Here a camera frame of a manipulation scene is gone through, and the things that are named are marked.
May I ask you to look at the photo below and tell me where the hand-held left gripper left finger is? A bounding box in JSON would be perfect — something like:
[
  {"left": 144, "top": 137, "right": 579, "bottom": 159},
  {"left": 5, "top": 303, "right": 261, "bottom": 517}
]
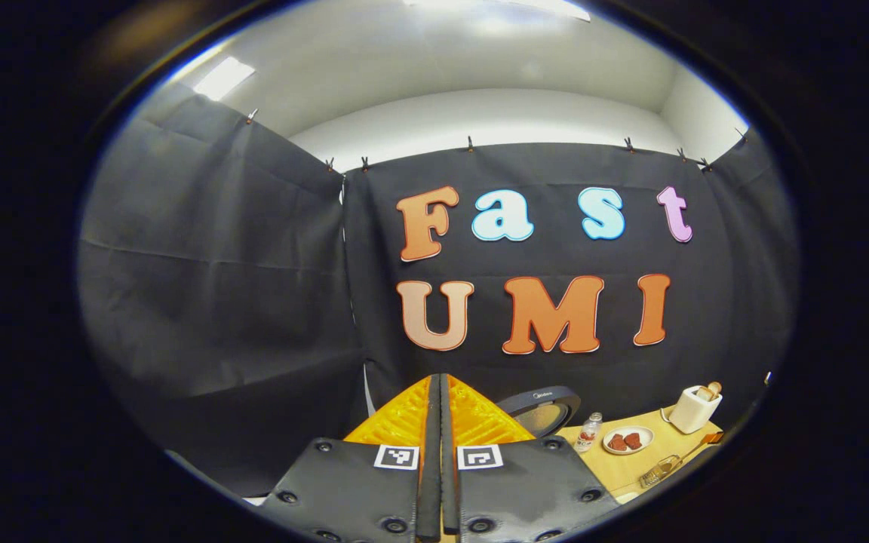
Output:
[{"left": 257, "top": 373, "right": 443, "bottom": 543}]

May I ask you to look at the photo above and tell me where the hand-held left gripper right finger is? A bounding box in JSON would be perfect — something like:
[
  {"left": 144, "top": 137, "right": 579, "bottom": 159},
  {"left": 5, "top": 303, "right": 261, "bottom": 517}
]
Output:
[{"left": 441, "top": 373, "right": 620, "bottom": 543}]

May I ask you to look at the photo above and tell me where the dark grey rice cooker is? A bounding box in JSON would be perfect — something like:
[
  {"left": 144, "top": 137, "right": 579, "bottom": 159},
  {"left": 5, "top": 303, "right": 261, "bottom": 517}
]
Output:
[{"left": 496, "top": 385, "right": 582, "bottom": 438}]

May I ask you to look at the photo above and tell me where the small clear drink bottle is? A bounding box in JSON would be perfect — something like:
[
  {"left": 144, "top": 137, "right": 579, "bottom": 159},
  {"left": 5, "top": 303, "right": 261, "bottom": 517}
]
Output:
[{"left": 576, "top": 413, "right": 603, "bottom": 453}]

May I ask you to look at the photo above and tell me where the round white plate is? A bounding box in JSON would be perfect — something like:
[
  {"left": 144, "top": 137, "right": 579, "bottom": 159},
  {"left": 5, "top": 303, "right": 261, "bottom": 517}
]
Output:
[{"left": 602, "top": 426, "right": 655, "bottom": 456}]

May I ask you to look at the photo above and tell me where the white toaster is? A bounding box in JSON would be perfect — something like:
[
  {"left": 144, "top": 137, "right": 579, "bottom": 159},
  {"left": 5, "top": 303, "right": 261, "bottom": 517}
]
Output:
[{"left": 668, "top": 385, "right": 723, "bottom": 434}]

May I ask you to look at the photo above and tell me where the black backdrop cloth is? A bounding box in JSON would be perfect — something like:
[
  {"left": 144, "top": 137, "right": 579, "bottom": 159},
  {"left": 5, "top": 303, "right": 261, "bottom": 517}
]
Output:
[{"left": 78, "top": 79, "right": 799, "bottom": 499}]

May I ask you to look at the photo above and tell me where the rectangular ceiling light panel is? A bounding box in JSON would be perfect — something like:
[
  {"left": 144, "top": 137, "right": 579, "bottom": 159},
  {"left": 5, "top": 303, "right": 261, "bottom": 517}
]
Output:
[{"left": 193, "top": 57, "right": 256, "bottom": 101}]

